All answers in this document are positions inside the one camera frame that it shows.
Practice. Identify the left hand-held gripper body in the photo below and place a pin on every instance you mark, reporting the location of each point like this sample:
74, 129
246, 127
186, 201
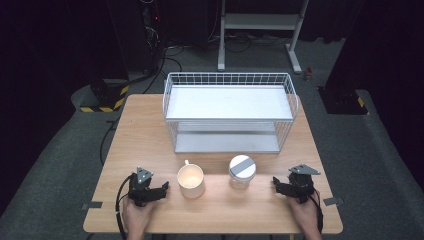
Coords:
140, 191

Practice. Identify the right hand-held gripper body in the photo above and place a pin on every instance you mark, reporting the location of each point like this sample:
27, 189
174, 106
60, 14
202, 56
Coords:
300, 186

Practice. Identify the white mug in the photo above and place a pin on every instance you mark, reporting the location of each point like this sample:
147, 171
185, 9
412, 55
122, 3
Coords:
191, 181

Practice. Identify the glass jar with white lid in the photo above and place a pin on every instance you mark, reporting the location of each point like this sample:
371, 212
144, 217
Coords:
242, 171

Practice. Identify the person's left hand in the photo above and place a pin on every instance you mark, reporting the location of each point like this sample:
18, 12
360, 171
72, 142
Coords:
136, 216

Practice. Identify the person's right hand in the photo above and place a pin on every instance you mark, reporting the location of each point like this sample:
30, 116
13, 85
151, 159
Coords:
305, 215

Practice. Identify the grey tape piece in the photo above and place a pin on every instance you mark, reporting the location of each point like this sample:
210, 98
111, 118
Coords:
333, 201
92, 205

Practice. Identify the black yellow striped stand base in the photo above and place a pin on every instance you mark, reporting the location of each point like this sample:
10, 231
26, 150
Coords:
106, 98

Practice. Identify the small red object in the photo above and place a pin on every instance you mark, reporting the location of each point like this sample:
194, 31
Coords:
308, 74

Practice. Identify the black equipment tower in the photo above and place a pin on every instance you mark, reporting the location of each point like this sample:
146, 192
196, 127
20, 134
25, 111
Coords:
140, 33

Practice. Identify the white metal stand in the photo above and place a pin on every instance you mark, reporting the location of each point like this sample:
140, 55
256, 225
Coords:
258, 21

